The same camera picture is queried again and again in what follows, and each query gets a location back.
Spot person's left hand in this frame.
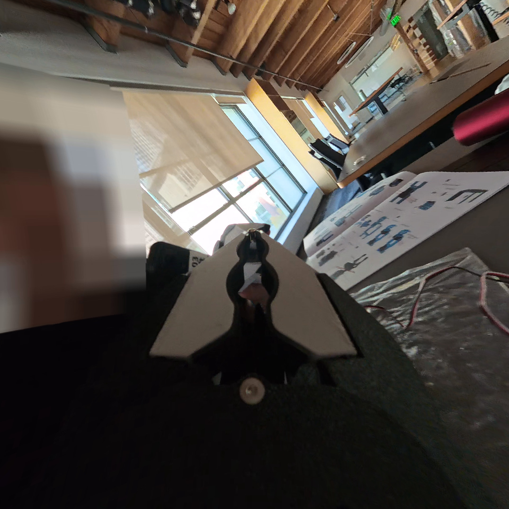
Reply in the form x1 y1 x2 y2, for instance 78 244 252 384
243 282 273 315

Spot beige roller blind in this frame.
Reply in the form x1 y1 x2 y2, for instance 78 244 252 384
122 91 265 212

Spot open instruction manual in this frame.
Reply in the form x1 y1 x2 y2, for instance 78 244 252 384
303 171 509 291

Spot red white black servo cable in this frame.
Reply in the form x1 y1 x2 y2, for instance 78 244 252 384
364 266 509 335

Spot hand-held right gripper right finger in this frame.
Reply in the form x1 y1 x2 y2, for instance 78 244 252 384
256 233 358 383

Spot window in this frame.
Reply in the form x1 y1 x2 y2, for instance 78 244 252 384
140 104 307 255

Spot long wooden table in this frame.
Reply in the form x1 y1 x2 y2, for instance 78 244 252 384
337 59 509 187

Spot red metal cylinder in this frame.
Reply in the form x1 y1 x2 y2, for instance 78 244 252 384
453 89 509 147

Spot person's black clothed torso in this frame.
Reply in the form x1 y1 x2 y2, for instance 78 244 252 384
0 314 152 509

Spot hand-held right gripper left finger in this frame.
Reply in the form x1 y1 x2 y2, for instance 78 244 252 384
150 234 255 383

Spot wooden storage shelves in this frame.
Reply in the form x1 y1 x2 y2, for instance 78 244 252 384
398 0 509 74

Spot clear plastic bag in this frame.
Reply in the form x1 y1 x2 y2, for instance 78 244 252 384
350 247 509 509

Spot small wooden table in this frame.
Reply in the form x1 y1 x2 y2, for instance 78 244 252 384
349 67 404 117

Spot black office chair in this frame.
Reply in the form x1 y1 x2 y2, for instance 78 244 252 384
308 134 351 179

